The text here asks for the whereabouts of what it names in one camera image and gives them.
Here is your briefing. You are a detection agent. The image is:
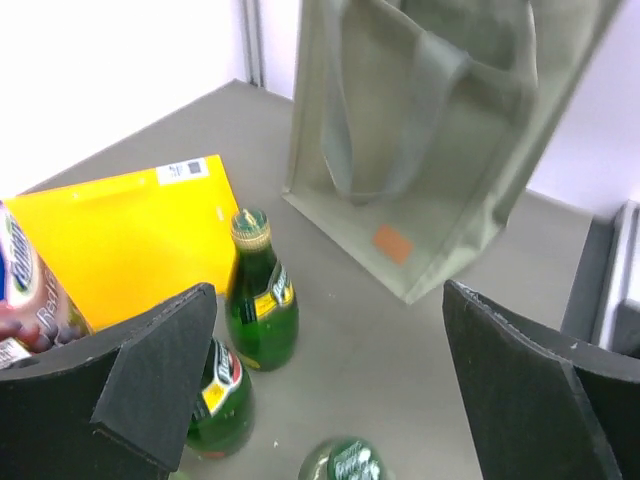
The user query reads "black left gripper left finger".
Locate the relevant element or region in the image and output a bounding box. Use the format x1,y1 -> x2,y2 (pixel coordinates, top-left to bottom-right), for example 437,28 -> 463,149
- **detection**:
1,283 -> 217,480

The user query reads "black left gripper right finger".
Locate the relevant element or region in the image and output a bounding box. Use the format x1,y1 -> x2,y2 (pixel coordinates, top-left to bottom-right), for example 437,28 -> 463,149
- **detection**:
442,280 -> 639,479

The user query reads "green perrier bottle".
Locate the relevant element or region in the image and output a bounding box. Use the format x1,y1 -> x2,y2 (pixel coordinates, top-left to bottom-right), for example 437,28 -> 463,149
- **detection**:
186,338 -> 255,459
225,208 -> 299,372

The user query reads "grape juice carton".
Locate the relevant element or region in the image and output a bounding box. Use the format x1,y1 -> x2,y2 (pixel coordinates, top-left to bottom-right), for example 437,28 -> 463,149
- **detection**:
1,206 -> 93,369

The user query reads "clear chang soda bottle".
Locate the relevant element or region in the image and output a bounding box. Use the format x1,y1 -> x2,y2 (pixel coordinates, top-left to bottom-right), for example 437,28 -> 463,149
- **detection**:
297,435 -> 394,480

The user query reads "green canvas bag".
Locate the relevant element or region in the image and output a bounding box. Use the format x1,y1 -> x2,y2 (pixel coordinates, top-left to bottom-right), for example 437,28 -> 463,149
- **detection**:
284,1 -> 620,304

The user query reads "yellow plastic folder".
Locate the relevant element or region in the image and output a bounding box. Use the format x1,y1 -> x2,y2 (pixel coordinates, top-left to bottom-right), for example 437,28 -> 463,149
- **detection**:
4,155 -> 238,331

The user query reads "aluminium front rail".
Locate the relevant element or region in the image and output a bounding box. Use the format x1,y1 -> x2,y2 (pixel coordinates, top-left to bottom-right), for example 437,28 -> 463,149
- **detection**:
592,200 -> 639,358

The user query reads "aluminium frame post right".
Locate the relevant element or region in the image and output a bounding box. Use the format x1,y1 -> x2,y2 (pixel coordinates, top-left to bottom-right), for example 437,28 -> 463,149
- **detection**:
240,0 -> 266,88

